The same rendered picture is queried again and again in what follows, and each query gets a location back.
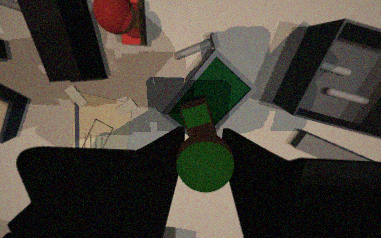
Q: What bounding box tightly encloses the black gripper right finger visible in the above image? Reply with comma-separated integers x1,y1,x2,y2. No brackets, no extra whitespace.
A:
222,128,381,238

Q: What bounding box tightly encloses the black rectangular bar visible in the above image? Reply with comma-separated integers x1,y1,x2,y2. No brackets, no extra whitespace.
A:
17,0,108,83

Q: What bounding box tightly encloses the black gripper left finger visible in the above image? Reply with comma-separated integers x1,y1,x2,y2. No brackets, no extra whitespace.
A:
16,126,185,238

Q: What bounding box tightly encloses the dark grey flat bar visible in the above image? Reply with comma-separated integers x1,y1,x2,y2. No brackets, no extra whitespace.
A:
291,129,373,161

